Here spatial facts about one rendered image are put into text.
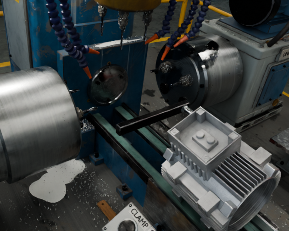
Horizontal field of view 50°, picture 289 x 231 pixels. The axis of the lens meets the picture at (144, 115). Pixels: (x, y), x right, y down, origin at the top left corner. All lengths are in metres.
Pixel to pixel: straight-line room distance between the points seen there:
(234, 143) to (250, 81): 0.52
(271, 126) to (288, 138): 0.26
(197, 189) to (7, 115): 0.42
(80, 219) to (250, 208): 0.44
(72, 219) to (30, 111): 0.34
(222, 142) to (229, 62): 0.41
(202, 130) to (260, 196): 0.22
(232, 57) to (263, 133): 0.41
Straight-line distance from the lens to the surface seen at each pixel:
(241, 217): 0.80
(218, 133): 0.71
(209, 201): 0.67
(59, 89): 0.72
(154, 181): 0.83
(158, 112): 0.88
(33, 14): 0.95
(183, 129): 0.72
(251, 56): 1.13
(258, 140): 1.30
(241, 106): 1.20
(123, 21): 0.79
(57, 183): 0.98
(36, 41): 0.98
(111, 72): 0.98
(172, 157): 0.72
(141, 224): 0.56
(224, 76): 1.03
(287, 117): 1.52
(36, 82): 0.73
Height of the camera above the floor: 1.53
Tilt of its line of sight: 35 degrees down
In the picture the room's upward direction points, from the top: 8 degrees clockwise
